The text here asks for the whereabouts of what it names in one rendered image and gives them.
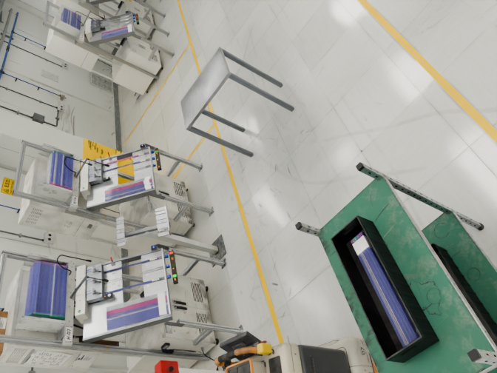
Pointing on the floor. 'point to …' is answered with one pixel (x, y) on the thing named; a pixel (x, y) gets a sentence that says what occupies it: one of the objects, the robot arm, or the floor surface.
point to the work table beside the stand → (201, 95)
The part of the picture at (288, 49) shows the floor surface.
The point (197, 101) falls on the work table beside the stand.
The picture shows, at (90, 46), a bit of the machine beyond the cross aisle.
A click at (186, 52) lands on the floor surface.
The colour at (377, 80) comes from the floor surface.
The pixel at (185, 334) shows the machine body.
